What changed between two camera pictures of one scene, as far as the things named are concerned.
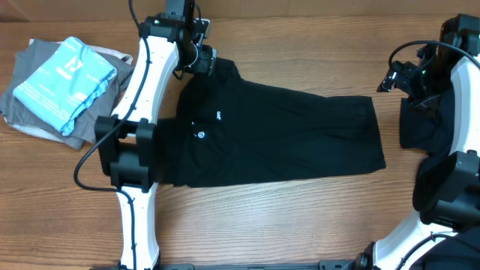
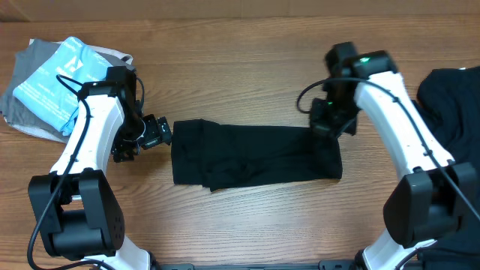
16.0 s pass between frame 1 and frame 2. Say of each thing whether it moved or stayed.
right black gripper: moved
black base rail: stayed
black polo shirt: moved
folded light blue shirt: stayed
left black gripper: moved
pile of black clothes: stayed
